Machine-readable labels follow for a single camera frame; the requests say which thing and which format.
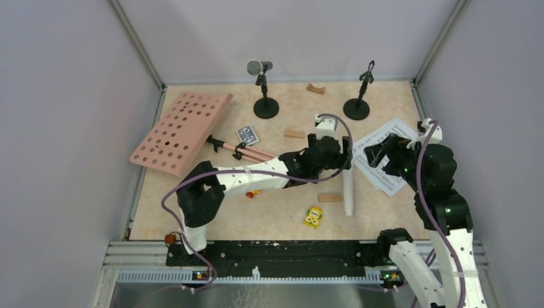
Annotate yellow owl toy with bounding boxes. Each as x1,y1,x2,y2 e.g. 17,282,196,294
303,206,323,229

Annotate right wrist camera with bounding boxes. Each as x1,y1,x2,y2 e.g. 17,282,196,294
407,117,443,149

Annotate wooden block behind microphone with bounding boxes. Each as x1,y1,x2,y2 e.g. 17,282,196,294
307,83,326,95

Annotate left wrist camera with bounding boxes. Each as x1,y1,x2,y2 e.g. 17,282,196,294
314,115,338,140

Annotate white microphone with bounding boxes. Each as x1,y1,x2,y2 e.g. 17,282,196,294
342,169,354,216

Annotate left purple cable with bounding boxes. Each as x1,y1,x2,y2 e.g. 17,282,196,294
160,113,354,294

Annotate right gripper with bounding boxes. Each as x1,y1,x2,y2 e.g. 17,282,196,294
364,132,427,192

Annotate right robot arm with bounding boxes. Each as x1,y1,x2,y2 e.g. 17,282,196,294
364,133,488,307

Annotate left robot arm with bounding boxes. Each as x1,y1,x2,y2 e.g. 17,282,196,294
176,133,352,265

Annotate pink music stand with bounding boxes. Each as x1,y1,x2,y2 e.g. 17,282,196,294
129,91,261,178

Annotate blue playing card deck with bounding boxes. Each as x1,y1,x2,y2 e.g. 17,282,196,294
235,124,259,146

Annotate wooden block near owl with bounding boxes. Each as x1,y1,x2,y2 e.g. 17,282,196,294
318,193,343,203

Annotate toy block car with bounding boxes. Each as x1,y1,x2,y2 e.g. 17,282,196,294
245,190,260,199

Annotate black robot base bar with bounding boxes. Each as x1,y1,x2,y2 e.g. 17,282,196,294
200,240,392,282

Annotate wooden block centre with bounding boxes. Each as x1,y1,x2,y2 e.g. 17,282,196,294
284,129,306,139

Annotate sheet music page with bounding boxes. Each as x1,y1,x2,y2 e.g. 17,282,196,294
352,117,426,197

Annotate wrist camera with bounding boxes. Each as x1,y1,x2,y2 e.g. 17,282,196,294
407,117,443,149
314,115,338,140

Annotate orange round knob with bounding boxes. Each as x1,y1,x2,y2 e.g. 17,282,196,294
164,234,177,245

